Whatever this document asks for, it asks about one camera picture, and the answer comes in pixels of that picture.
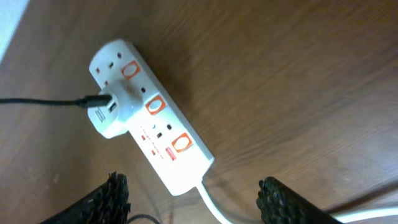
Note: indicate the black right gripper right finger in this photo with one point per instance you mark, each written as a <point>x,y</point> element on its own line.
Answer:
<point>281,205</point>

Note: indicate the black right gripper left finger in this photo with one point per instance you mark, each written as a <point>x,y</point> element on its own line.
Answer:
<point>108,204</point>

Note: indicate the white power strip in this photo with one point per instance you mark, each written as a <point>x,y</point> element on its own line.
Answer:
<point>162,132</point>

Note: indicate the white USB charger adapter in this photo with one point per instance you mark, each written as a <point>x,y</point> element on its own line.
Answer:
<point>111,119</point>

